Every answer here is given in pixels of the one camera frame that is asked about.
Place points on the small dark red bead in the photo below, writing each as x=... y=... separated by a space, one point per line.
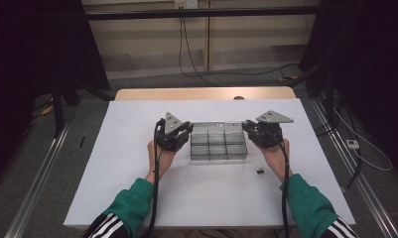
x=262 y=171

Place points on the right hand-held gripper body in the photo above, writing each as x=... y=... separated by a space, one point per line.
x=272 y=117

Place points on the black curtain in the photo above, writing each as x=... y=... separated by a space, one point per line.
x=37 y=49
x=368 y=66

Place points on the small black screw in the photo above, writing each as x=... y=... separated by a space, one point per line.
x=259 y=171

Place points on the yellow floor tape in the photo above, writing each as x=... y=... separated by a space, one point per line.
x=47 y=109
x=287 y=78

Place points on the person's right hand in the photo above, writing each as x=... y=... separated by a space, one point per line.
x=276 y=160

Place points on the small black strip on floor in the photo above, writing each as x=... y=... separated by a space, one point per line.
x=82 y=142

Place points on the black horizontal metal bar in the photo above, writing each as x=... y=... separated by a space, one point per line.
x=199 y=12

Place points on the clear grey plastic compartment box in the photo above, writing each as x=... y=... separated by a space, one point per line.
x=218 y=145

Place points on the silver metal floor rail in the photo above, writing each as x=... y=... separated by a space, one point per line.
x=37 y=180
x=355 y=172

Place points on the light wooden table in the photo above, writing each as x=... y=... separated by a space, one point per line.
x=203 y=93

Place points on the white wall socket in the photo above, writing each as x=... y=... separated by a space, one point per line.
x=186 y=3

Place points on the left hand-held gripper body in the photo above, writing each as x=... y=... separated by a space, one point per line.
x=171 y=124

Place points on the black metal stand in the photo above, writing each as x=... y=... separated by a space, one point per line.
x=58 y=109
x=329 y=95

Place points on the person's left hand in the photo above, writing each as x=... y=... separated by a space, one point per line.
x=161 y=160

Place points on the white power strip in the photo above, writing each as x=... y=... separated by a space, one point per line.
x=352 y=144

